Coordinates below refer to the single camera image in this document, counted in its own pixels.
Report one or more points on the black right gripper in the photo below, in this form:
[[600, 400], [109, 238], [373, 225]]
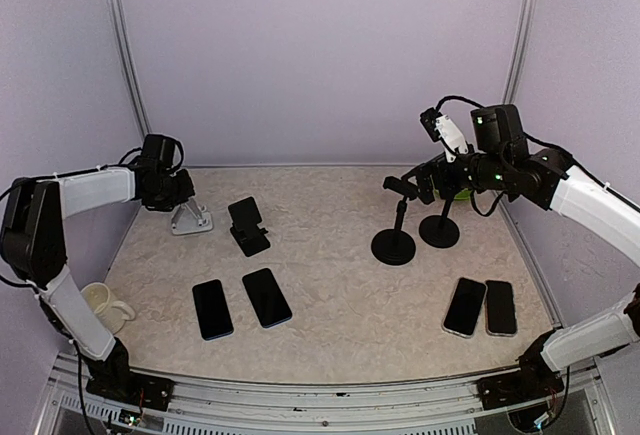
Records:
[[424, 173]]

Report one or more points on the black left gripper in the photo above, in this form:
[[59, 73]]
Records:
[[187, 191]]

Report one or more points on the white folding phone stand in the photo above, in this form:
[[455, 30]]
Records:
[[191, 218]]

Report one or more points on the black folding phone stand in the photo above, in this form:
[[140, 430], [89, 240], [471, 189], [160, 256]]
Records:
[[245, 228]]

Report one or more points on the black phone silver edge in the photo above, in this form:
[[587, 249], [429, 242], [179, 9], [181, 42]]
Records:
[[464, 308]]

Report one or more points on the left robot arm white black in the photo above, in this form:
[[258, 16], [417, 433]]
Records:
[[32, 233]]

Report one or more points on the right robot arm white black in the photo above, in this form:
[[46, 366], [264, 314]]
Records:
[[552, 179]]

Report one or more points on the black round-base stand rear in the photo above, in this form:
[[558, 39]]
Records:
[[439, 231]]

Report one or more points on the black round-base stand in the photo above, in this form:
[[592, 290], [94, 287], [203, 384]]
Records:
[[439, 231], [394, 246]]

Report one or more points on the black round-base stand front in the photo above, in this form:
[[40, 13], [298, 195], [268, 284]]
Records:
[[394, 246]]

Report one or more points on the black phone blue edge left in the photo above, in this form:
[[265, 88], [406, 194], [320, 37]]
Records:
[[212, 311]]

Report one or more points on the black phone blue edge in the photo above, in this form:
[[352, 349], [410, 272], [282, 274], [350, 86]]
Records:
[[212, 311], [266, 297]]

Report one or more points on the black phone blue edge right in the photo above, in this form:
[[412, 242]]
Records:
[[266, 297]]

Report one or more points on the green bowl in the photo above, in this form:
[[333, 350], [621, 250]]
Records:
[[463, 195]]

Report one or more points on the cream ceramic mug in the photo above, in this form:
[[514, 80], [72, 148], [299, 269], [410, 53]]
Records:
[[112, 312]]

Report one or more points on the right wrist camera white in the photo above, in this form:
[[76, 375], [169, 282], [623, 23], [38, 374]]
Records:
[[442, 129]]

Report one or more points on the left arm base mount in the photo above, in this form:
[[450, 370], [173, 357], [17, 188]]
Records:
[[113, 379]]

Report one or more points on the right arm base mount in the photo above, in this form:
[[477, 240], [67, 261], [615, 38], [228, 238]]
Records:
[[531, 381]]

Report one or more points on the left aluminium corner post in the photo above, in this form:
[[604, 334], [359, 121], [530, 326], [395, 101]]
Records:
[[118, 20]]

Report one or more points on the aluminium corner post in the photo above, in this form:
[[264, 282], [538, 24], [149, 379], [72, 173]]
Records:
[[518, 58], [118, 20]]

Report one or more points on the right aluminium corner post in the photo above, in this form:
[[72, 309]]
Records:
[[518, 58]]

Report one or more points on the aluminium front rail frame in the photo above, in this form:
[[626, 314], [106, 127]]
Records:
[[449, 405]]

